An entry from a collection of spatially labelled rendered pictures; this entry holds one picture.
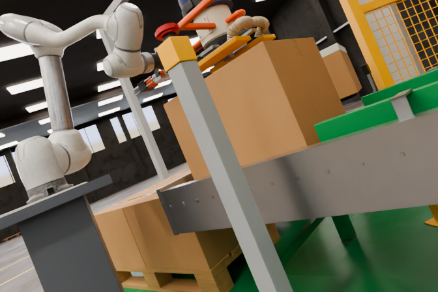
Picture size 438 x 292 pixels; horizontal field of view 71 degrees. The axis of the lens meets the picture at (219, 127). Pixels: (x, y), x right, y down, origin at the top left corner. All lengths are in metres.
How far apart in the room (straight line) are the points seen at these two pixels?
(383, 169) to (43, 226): 1.23
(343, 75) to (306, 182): 1.72
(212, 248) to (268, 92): 0.88
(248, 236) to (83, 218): 0.82
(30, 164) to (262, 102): 0.99
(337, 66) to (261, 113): 1.52
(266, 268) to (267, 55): 0.64
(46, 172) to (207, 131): 0.89
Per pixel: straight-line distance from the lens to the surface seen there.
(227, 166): 0.80
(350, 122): 0.91
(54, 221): 1.46
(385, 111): 0.88
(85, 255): 1.47
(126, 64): 1.31
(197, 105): 0.79
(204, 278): 1.69
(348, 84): 2.54
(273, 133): 1.09
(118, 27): 1.29
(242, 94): 1.12
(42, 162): 1.52
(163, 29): 0.85
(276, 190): 0.95
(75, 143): 1.68
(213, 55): 1.25
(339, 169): 0.84
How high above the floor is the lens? 0.72
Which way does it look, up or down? 1 degrees up
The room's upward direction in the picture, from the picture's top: 23 degrees counter-clockwise
